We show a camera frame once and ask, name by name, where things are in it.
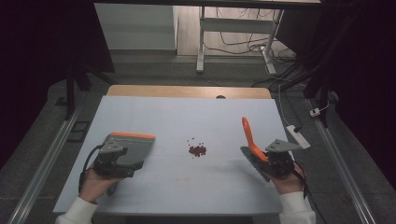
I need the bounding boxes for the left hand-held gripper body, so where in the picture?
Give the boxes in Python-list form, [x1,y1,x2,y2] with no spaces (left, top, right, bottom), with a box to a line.
[92,139,138,179]

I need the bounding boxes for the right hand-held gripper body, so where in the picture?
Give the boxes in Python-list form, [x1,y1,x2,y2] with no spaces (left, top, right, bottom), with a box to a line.
[264,138,303,180]

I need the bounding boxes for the grey dustpan with orange edge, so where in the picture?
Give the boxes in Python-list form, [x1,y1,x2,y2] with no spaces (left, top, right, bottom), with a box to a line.
[105,132,157,197]

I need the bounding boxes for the brush with orange handle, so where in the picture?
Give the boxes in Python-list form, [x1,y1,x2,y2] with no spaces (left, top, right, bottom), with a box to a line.
[239,116,273,183]

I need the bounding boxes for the pile of red beans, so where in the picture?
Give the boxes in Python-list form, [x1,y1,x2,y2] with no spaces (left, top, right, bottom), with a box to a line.
[186,136,208,159]

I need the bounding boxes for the person's right hand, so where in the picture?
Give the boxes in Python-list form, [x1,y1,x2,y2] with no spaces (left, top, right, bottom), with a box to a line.
[269,162,308,196]

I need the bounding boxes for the person's left hand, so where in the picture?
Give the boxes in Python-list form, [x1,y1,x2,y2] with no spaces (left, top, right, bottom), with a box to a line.
[78,167,121,205]

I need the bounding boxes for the white power strip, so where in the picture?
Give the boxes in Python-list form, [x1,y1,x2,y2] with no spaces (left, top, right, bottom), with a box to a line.
[286,124,312,150]

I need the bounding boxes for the white foam board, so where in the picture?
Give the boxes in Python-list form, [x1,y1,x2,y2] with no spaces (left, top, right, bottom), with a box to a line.
[52,94,314,217]

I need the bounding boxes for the black metal stand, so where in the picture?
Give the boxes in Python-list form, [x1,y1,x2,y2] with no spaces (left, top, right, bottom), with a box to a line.
[64,60,117,121]

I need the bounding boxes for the wooden table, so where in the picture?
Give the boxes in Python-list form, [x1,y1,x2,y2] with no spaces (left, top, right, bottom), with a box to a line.
[106,84,273,100]

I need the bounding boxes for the dark curtain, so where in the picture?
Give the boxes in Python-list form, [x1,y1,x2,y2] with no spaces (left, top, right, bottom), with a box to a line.
[275,0,396,183]
[0,0,117,171]

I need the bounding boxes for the white cabinet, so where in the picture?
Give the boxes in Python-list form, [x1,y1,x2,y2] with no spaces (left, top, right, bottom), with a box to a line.
[93,3,177,51]

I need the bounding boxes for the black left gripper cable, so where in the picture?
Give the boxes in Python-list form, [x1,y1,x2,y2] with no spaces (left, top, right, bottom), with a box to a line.
[78,144,105,194]

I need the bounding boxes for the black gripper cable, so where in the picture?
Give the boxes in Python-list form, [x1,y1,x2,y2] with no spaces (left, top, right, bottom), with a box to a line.
[291,161,329,224]
[78,144,105,194]

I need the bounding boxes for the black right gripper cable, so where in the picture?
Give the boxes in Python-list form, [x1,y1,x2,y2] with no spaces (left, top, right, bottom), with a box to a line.
[291,161,329,224]

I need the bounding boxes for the black floor frame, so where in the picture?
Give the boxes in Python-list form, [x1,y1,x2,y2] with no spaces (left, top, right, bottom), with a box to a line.
[66,120,92,144]

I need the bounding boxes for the black plugged power cable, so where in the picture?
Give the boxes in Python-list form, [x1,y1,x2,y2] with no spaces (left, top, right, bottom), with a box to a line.
[281,88,304,133]

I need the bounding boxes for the aluminium floor rail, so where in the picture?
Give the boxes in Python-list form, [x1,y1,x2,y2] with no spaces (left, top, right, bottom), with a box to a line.
[7,102,86,224]
[305,97,378,224]

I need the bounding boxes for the bundle of black floor cables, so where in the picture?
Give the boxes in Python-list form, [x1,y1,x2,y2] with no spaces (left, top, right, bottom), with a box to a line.
[204,7,297,64]

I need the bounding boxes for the white desk frame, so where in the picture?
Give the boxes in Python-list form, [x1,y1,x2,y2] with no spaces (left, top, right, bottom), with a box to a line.
[195,6,285,76]

